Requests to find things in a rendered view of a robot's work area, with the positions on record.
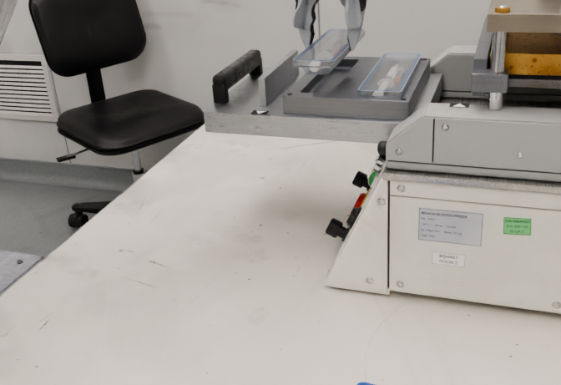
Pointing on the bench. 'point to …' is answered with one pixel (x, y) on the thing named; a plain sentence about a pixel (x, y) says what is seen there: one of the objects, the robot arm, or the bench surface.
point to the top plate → (527, 2)
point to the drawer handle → (253, 61)
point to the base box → (457, 245)
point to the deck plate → (476, 175)
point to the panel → (359, 213)
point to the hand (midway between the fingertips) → (331, 39)
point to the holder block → (345, 92)
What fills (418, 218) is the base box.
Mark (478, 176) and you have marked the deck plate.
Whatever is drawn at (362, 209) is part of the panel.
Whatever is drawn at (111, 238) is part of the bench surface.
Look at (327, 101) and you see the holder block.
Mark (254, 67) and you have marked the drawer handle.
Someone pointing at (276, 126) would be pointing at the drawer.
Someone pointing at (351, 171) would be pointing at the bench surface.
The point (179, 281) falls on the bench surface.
